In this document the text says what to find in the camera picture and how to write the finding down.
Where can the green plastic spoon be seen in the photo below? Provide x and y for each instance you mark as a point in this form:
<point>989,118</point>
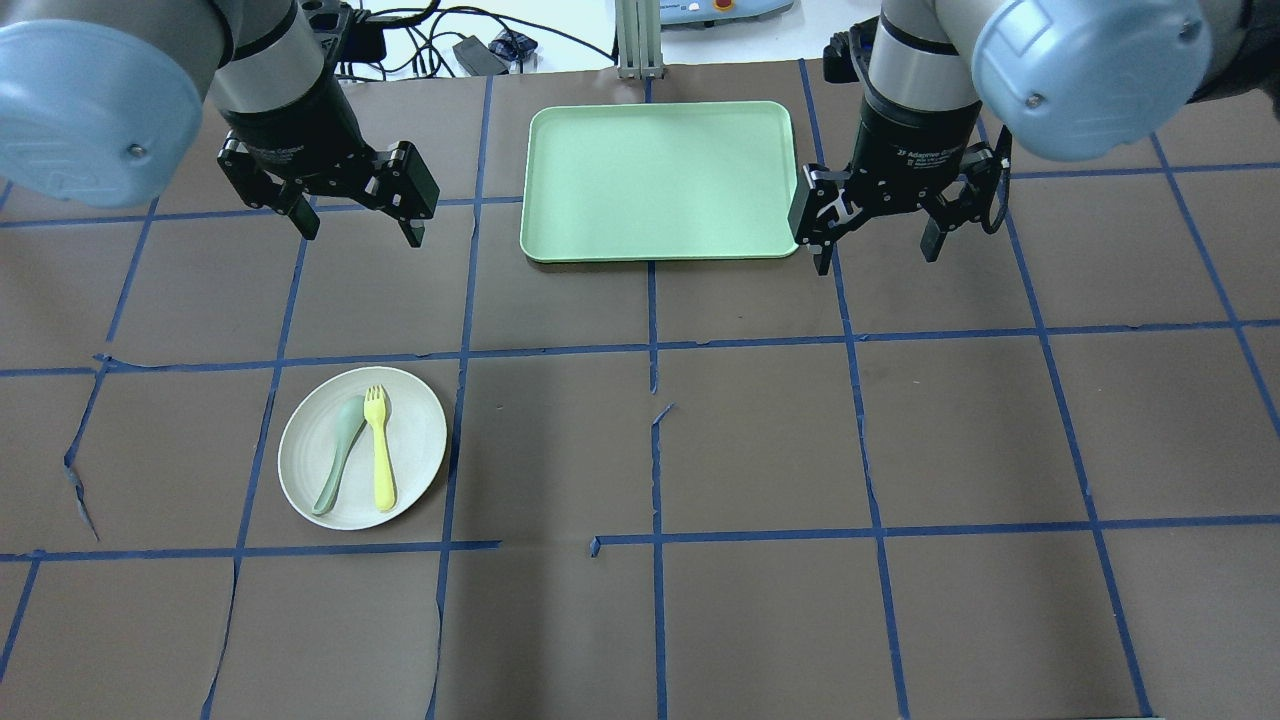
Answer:
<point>347,426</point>

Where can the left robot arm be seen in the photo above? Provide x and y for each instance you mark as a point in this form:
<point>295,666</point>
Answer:
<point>101,100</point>

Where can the teach pendant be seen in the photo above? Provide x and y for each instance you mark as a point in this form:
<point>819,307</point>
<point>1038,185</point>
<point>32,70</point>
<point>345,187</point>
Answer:
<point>710,13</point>

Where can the aluminium frame post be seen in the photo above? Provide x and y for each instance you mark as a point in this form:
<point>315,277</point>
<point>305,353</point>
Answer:
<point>637,34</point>

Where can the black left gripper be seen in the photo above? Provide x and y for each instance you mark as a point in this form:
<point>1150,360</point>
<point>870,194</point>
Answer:
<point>298,135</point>

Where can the white round plate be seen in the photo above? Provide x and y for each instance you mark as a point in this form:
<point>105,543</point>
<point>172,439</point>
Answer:
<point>417,431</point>

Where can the light green tray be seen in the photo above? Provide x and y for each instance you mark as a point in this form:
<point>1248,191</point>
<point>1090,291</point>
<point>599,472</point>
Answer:
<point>664,181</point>

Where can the black power adapter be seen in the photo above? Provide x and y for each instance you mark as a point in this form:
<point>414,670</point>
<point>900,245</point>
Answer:
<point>477,59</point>

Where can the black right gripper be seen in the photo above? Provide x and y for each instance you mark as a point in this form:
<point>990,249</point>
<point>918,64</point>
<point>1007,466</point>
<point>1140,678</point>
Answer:
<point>908,142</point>

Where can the yellow plastic fork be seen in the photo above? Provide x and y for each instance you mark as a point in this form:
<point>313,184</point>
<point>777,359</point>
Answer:
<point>376,418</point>

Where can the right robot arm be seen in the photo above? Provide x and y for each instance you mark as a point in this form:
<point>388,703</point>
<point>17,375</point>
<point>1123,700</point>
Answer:
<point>950,88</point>

